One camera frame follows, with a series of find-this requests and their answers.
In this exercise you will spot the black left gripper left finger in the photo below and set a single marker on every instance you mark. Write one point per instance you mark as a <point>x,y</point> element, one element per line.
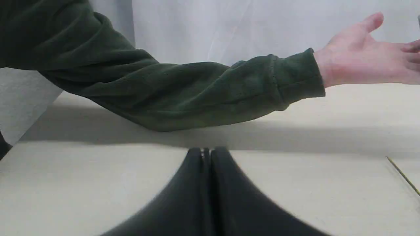
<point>176,210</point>

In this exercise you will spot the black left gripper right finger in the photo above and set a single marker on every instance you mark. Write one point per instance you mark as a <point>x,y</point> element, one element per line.
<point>243,210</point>

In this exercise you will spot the forearm in dark green sleeve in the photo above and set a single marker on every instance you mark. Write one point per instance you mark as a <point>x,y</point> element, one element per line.
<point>78,50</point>

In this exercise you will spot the open bare human hand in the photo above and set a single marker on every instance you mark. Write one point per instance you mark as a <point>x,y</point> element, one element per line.
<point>353,56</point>

